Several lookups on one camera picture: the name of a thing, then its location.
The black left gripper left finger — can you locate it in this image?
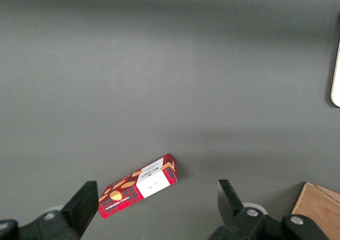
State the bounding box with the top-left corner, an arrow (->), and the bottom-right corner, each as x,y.
0,180 -> 99,240

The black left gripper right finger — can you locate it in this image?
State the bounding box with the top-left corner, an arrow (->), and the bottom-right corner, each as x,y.
209,179 -> 328,240

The red tartan shortbread box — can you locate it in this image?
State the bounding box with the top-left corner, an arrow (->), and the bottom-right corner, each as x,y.
97,152 -> 178,220

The light oak wooden cabinet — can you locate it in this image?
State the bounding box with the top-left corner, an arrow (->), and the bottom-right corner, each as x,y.
291,181 -> 340,240

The beige rectangular tray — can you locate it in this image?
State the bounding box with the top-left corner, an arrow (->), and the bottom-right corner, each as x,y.
330,37 -> 340,108

